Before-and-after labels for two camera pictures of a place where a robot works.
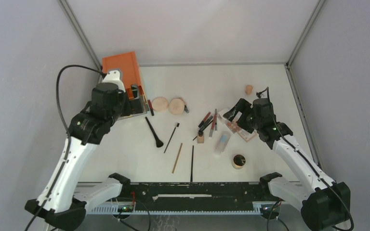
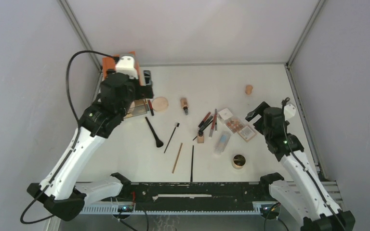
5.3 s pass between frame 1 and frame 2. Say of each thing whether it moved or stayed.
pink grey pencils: stayed
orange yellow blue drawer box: stayed
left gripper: moved
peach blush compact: stayed
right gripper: moved
